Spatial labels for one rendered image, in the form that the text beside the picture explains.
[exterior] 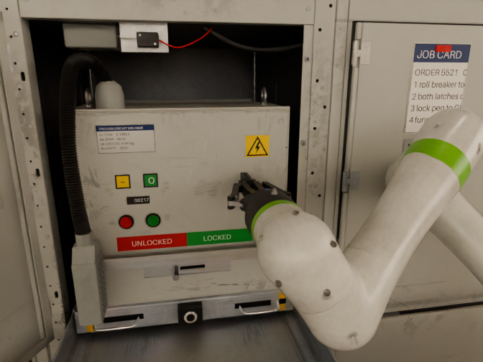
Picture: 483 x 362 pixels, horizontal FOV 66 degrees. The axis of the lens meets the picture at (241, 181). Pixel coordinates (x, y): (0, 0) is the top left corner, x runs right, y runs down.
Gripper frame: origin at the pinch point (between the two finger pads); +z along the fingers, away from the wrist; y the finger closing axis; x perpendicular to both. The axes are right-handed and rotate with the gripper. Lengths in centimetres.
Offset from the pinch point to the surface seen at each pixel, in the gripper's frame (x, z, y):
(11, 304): -25, 0, -53
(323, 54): 27.6, 5.1, 19.0
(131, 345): -38.1, -1.7, -28.2
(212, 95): 15, 83, 2
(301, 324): -37.3, -3.0, 13.6
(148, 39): 30.7, 6.6, -19.7
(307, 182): -2.3, 5.0, 16.4
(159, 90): 17, 83, -20
